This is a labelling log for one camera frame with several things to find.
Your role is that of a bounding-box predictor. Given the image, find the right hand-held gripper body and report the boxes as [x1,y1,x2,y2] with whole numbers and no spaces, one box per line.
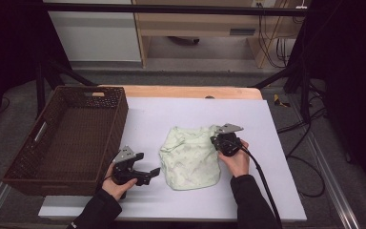
[210,123,245,157]

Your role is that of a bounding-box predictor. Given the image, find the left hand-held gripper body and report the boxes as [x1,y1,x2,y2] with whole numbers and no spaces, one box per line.
[112,145,153,187]

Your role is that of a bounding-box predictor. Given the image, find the light green garment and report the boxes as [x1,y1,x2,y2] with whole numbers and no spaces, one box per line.
[158,124,222,192]

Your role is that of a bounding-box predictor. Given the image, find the brown woven basket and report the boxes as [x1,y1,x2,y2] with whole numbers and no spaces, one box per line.
[1,85,130,197]

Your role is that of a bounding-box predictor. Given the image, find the person's left hand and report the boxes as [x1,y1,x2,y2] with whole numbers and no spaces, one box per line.
[101,161,138,201]

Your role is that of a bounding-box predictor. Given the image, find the person's right hand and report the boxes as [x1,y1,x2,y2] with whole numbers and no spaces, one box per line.
[217,139,251,178]

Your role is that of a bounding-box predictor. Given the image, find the white board sheet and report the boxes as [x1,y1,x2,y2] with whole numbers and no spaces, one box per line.
[37,96,308,222]

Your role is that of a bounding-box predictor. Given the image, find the yellow and black tape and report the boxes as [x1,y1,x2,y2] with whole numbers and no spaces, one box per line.
[273,94,292,109]

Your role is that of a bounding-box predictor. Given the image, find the wooden table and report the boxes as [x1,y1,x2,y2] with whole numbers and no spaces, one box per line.
[98,84,264,101]

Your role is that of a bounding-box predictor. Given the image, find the black metal stand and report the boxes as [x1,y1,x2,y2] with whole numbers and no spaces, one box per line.
[34,60,98,120]
[251,15,313,123]

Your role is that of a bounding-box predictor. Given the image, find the light wooden desk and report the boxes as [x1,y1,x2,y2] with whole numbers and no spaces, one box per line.
[132,0,309,70]

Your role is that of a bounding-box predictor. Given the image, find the white cabinet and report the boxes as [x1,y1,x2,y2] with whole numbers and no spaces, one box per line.
[42,0,142,63]

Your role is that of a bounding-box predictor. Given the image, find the dark curtain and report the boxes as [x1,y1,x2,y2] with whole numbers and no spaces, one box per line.
[294,0,366,204]
[0,0,72,135]

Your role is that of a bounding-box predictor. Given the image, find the black horizontal metal bar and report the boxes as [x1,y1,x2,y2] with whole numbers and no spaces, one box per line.
[42,2,309,17]

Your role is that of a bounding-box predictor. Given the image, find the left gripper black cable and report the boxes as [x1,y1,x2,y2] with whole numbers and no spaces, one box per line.
[101,155,122,186]

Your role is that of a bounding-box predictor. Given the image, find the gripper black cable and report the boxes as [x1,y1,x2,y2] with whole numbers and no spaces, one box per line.
[237,144,284,229]
[101,155,122,186]

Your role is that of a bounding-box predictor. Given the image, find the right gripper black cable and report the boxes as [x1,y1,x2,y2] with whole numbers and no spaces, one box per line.
[237,144,284,229]

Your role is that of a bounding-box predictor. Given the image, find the black floor cables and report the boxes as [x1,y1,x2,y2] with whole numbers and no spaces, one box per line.
[275,82,328,198]

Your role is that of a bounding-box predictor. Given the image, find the cables under desk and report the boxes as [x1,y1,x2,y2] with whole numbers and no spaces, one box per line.
[256,3,303,70]

